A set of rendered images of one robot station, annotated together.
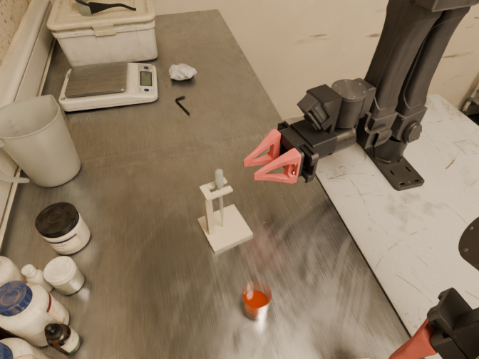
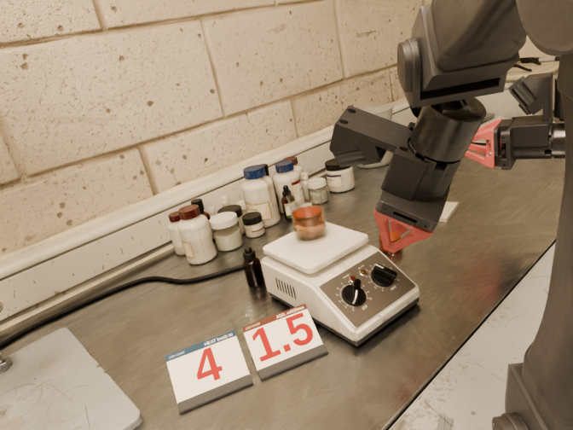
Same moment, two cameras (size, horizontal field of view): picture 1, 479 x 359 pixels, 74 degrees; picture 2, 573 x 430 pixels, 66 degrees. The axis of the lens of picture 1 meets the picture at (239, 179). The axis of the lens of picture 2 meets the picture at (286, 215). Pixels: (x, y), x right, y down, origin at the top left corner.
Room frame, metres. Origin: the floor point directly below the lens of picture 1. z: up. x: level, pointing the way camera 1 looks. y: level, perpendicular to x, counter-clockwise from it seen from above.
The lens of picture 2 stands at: (-0.24, -0.59, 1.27)
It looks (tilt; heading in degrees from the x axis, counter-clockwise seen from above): 21 degrees down; 67
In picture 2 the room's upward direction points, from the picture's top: 12 degrees counter-clockwise
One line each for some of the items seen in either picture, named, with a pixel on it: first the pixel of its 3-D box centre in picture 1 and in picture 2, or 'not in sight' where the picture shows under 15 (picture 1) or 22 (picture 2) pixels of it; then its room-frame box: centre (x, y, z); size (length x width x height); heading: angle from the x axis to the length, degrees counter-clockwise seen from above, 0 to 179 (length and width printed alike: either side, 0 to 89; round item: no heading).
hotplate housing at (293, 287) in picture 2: not in sight; (330, 274); (0.03, -0.09, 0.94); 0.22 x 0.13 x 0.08; 100
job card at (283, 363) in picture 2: not in sight; (284, 339); (-0.08, -0.15, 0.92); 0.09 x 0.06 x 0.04; 173
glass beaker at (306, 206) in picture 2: not in sight; (309, 215); (0.03, -0.05, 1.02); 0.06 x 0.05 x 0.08; 90
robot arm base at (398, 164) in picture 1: (390, 144); not in sight; (0.54, -0.34, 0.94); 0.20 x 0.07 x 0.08; 15
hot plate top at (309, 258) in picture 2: not in sight; (315, 244); (0.03, -0.06, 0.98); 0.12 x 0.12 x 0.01; 10
